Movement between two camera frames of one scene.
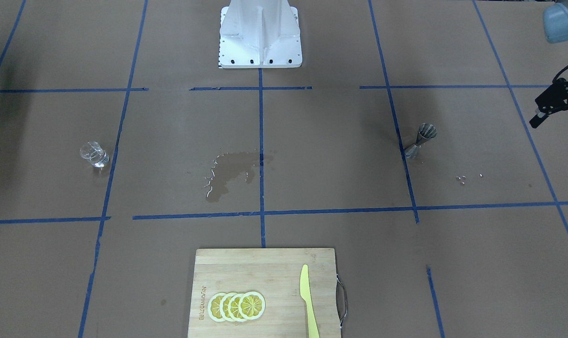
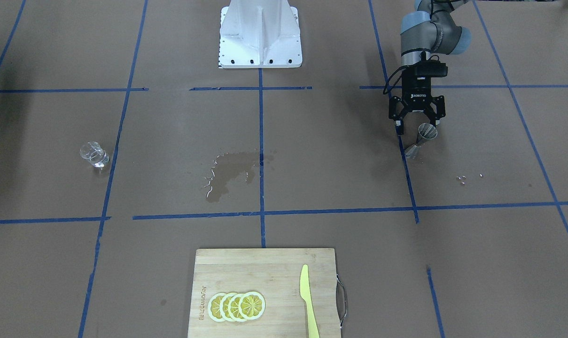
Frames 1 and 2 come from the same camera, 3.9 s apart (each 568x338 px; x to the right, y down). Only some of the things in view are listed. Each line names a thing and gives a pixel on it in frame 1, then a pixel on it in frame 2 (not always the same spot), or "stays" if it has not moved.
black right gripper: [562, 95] to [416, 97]
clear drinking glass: [94, 152] stays
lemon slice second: [233, 307] stays
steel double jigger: [426, 131] stays
